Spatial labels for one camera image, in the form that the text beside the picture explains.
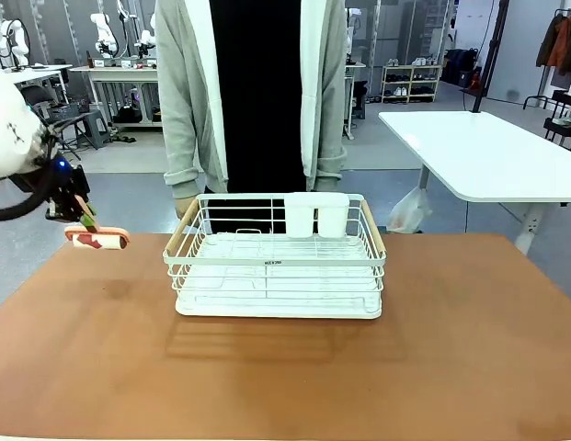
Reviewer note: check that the person left forearm grey sleeve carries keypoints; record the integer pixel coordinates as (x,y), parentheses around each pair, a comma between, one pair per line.
(328,147)

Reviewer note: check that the white background desk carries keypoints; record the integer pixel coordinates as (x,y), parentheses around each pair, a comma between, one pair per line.
(37,72)

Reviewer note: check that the black slanted stand pole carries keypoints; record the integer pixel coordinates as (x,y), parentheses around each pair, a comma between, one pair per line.
(494,50)

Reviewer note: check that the orange lint roller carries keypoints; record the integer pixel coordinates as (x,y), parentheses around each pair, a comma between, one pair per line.
(101,241)

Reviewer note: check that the person right hand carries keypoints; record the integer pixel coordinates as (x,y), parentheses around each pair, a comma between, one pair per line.
(183,209)

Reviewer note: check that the hanging brown jackets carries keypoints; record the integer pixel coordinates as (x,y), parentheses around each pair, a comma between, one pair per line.
(561,43)

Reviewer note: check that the person torso grey cardigan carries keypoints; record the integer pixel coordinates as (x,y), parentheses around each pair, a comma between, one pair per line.
(257,92)

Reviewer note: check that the large white side table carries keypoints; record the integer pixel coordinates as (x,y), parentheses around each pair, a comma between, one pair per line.
(487,156)

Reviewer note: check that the white workbench with robots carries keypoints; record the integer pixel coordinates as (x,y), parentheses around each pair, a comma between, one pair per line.
(119,75)

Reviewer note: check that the translucent plastic bag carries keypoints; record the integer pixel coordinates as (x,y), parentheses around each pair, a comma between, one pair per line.
(407,213)

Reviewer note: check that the black office chair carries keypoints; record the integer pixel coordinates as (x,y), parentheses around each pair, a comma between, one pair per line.
(41,98)

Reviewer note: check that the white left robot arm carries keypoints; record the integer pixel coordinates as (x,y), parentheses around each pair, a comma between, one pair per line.
(9,128)

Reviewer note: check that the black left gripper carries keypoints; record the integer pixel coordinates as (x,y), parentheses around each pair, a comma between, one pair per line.
(66,188)

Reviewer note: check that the wooden shoe rack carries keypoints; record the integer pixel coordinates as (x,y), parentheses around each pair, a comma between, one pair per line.
(411,82)

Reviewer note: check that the person right forearm grey sleeve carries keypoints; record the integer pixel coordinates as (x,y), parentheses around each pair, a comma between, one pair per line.
(179,151)

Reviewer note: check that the white plastic cutlery holder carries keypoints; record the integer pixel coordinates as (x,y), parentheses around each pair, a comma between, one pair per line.
(299,220)

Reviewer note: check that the black luggage bags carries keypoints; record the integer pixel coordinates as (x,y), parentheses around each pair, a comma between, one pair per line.
(460,66)

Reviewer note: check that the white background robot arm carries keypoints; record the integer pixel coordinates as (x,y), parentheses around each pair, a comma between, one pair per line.
(103,34)
(11,43)
(146,41)
(351,37)

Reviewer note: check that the grey plastic stool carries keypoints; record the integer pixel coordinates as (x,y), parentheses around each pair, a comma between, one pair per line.
(93,128)

